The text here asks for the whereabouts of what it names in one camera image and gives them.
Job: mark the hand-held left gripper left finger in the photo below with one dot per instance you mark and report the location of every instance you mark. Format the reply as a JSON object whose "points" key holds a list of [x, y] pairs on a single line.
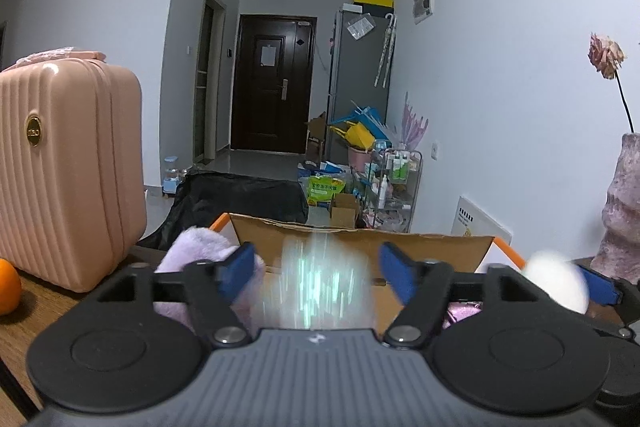
{"points": [[237, 269]]}

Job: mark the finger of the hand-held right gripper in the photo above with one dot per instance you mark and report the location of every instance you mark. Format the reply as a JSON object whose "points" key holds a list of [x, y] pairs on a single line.
{"points": [[617, 332], [602, 287]]}

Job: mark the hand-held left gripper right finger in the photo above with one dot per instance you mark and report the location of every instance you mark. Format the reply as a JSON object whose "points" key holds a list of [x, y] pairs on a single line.
{"points": [[397, 269]]}

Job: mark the orange cardboard box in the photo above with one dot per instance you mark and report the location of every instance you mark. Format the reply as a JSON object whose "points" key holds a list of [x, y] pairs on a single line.
{"points": [[425, 247]]}

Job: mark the white round puff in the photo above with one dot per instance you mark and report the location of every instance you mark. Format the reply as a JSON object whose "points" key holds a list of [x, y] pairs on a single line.
{"points": [[555, 279]]}

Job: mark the fluffy purple headband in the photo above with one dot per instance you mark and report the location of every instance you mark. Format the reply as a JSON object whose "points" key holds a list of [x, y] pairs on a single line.
{"points": [[190, 247]]}

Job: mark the purple satin scrunchie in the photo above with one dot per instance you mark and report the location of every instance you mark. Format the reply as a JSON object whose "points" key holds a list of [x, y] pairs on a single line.
{"points": [[462, 312]]}

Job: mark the black floor cover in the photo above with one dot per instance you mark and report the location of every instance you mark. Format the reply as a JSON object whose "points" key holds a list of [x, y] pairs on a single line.
{"points": [[235, 197]]}

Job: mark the pink textured vase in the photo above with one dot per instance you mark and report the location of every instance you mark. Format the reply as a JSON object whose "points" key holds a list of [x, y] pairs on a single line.
{"points": [[622, 217]]}

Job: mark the small open cardboard box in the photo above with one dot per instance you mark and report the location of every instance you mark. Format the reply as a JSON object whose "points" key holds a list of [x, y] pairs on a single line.
{"points": [[345, 212]]}

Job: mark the white leaning board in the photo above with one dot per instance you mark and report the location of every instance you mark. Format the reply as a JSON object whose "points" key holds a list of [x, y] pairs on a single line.
{"points": [[480, 219]]}

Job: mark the green yellow bag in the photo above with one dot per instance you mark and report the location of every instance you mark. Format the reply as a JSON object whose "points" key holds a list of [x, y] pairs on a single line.
{"points": [[325, 191]]}

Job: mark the blue water dispenser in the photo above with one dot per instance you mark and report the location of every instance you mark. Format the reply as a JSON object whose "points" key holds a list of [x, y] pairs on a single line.
{"points": [[171, 177]]}

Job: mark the pink bucket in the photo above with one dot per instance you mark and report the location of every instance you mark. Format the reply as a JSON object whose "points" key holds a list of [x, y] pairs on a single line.
{"points": [[360, 159]]}

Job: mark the purple feather bouquet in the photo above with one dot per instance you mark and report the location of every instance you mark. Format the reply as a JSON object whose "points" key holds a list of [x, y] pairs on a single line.
{"points": [[414, 122]]}

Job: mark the brown floor cardboard box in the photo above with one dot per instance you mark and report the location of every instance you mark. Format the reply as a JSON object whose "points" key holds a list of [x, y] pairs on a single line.
{"points": [[316, 137]]}

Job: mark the blue hangers bundle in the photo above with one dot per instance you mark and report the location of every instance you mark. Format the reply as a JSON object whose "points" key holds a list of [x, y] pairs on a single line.
{"points": [[367, 114]]}

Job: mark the dark brown door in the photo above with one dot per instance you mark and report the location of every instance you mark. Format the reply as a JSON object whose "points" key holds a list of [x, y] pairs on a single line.
{"points": [[270, 107]]}

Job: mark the pink ribbed suitcase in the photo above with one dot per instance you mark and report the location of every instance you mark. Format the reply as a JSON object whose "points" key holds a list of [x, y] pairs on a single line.
{"points": [[70, 177]]}

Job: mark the grey refrigerator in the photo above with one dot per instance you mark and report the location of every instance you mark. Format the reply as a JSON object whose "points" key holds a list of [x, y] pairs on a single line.
{"points": [[355, 77]]}

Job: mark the white paper notice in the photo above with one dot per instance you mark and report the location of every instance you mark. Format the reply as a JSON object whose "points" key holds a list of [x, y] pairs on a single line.
{"points": [[268, 55]]}

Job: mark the white folded umbrella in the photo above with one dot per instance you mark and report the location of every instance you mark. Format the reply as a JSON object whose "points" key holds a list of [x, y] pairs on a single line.
{"points": [[386, 52]]}

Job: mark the orange fruit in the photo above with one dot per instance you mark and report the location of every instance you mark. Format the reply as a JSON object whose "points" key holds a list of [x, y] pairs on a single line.
{"points": [[9, 287]]}

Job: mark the dried pink roses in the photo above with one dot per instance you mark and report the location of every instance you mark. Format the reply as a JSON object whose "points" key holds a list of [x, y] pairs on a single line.
{"points": [[607, 54]]}

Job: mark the clear plastic bag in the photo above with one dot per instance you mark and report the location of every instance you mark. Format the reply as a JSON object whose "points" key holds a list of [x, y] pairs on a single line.
{"points": [[360, 27]]}

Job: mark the pink cloth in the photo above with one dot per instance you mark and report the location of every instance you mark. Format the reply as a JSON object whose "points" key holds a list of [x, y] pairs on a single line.
{"points": [[55, 57]]}

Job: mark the white wall outlet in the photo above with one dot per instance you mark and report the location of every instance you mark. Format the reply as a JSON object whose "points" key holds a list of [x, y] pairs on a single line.
{"points": [[435, 150]]}

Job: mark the side door frame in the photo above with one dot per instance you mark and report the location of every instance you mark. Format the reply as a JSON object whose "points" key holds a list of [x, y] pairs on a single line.
{"points": [[210, 77]]}

